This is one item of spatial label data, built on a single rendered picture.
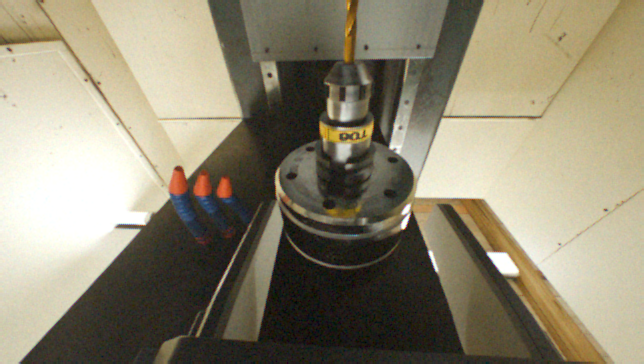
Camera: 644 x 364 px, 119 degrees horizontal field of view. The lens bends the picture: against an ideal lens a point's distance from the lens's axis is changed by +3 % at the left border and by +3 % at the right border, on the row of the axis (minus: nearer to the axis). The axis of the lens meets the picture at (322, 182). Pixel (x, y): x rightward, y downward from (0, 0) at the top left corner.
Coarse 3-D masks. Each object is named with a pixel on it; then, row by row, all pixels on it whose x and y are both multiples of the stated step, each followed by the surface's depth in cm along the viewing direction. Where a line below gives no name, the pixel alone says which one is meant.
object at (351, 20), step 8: (352, 0) 13; (352, 8) 13; (352, 16) 13; (352, 24) 14; (352, 32) 14; (352, 40) 14; (344, 48) 15; (352, 48) 14; (344, 56) 15; (352, 56) 15
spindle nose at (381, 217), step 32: (288, 160) 23; (384, 160) 23; (288, 192) 19; (320, 192) 19; (352, 192) 19; (384, 192) 19; (288, 224) 20; (320, 224) 17; (352, 224) 16; (384, 224) 17; (320, 256) 20; (352, 256) 19; (384, 256) 21
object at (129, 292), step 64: (256, 128) 59; (192, 192) 38; (256, 192) 37; (128, 256) 27; (64, 320) 22; (128, 320) 21; (192, 320) 21; (320, 320) 21; (384, 320) 21; (448, 320) 21
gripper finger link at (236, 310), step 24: (264, 216) 9; (264, 240) 8; (240, 264) 7; (264, 264) 9; (240, 288) 6; (264, 288) 9; (216, 312) 6; (240, 312) 6; (216, 336) 5; (240, 336) 6
